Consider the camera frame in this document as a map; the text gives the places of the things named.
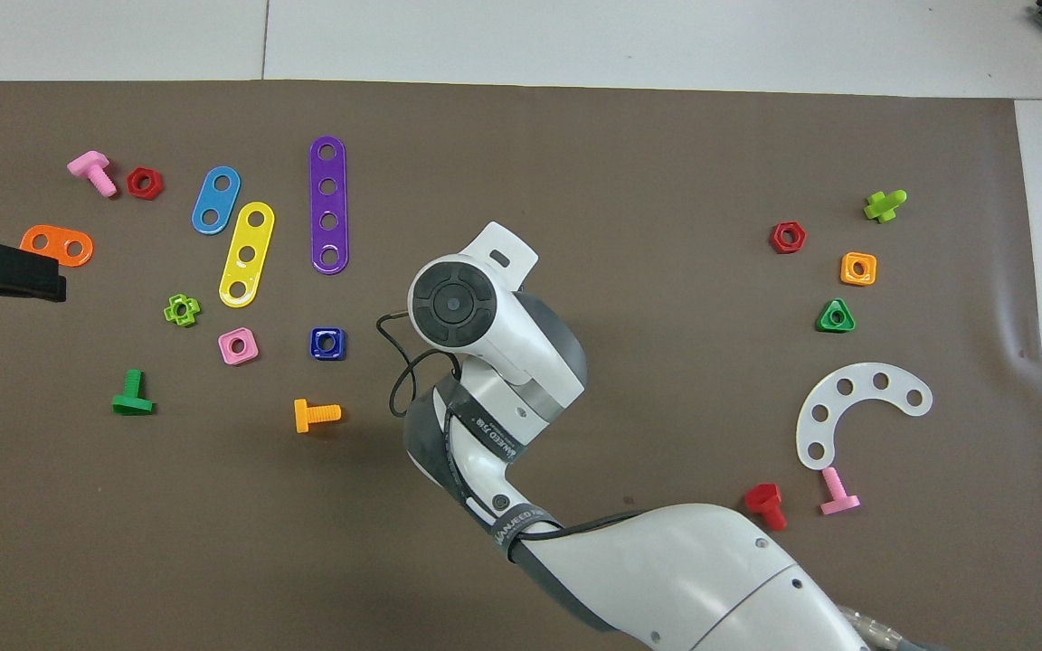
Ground red plastic bolt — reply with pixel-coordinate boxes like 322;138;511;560
744;483;789;533

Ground green plastic bolt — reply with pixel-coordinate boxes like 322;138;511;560
111;369;156;417

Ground purple four-hole plastic strip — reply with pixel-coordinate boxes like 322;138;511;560
308;136;349;276

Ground green triangular plastic nut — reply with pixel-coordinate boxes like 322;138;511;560
816;297;857;335

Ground pink plastic bolt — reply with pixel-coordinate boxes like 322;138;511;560
819;466;862;517
67;150;118;199

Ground blue square plastic nut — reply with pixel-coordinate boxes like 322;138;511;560
309;326;347;362

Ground lime cross-shaped plastic nut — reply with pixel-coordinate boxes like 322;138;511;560
163;294;203;328

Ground orange heart-shaped perforated plate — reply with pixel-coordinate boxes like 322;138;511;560
19;224;95;269

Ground orange plastic bolt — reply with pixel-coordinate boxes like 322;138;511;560
293;399;343;435

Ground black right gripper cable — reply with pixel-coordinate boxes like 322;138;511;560
375;311;463;419

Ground pink square plastic nut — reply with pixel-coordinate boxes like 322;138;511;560
218;327;261;366

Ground white curved perforated plate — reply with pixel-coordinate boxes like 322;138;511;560
795;363;934;471

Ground brown table mat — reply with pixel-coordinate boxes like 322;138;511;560
0;80;1042;651

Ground yellow three-hole plastic strip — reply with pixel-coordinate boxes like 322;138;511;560
218;201;276;309

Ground orange square plastic nut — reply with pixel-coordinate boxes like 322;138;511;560
839;251;878;288

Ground blue two-hole plastic strip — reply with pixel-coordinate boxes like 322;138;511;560
191;165;242;236

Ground lime cross-head plastic bolt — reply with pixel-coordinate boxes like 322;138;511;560
863;189;909;224

